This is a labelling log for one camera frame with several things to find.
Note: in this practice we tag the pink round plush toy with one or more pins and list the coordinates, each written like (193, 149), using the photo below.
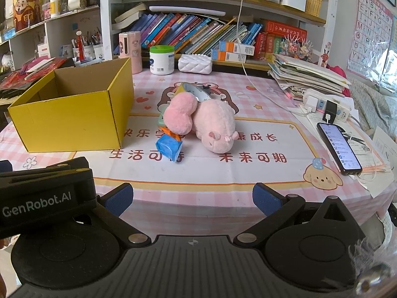
(178, 115)

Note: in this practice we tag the yellow tape roll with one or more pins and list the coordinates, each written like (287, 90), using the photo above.
(194, 91)

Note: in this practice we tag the slanted row of colourful books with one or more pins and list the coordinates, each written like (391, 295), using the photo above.
(192, 31)

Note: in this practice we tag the blue packet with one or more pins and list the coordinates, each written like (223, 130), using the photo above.
(167, 147)

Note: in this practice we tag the black charger plug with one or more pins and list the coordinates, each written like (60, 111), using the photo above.
(330, 108)

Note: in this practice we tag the white flat book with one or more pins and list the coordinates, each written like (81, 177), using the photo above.
(38, 65)

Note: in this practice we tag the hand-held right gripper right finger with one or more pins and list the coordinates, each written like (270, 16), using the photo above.
(266, 197)

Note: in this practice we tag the orange white blue boxes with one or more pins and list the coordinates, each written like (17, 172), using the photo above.
(232, 51)

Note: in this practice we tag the green toy piece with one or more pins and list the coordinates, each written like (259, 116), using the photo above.
(161, 121)

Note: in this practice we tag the white cubby shelf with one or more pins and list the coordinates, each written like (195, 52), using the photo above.
(49, 32)

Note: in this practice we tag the white flat bar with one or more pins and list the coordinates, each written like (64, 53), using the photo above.
(186, 10)

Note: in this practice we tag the grey purple toy car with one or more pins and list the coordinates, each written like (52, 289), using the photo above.
(205, 88)

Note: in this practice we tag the white jar green lid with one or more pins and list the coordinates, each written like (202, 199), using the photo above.
(162, 62)

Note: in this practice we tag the pink plush pig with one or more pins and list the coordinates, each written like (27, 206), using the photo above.
(214, 121)

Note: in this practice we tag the black smartphone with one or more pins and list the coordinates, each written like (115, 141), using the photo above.
(339, 147)

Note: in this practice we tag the white plush figure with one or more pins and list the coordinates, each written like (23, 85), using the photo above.
(6, 62)

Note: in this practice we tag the red white small box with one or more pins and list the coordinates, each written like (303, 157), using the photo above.
(44, 49)

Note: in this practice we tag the wooden bookshelf white frame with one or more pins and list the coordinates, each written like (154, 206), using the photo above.
(105, 21)

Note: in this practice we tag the yellow cardboard box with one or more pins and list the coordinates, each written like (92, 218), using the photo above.
(71, 121)

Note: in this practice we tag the red book boxes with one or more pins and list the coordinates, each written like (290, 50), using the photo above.
(279, 34)

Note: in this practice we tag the white quilted purse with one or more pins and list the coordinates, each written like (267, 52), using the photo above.
(195, 63)

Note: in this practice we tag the grey printed cloth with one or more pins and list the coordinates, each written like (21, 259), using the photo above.
(375, 105)

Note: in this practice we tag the spiky hair ornaments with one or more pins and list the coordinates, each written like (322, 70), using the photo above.
(294, 48)

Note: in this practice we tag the cartoon figure paper bag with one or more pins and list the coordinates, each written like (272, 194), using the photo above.
(26, 9)

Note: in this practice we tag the pile of red envelopes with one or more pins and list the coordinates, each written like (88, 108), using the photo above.
(18, 77)

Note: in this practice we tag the stack of papers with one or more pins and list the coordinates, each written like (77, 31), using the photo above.
(310, 74)

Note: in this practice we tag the white pen cup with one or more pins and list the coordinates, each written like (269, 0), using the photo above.
(88, 52)
(98, 52)
(77, 52)

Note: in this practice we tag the black electronic keyboard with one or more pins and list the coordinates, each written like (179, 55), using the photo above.
(9, 94)

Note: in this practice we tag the pink cylinder holder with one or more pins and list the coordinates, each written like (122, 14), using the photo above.
(131, 52)

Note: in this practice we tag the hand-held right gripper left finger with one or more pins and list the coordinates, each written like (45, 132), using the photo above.
(119, 197)

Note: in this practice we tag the white bottle yellow label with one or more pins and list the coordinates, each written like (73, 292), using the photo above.
(55, 6)

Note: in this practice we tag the white power strip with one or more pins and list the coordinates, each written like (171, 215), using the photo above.
(341, 111)

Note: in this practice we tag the orange toy piece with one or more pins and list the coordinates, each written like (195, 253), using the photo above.
(172, 135)

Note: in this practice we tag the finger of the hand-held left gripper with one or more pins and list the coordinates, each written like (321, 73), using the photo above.
(62, 170)

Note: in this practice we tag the alphabet wall poster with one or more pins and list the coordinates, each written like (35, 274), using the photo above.
(369, 28)

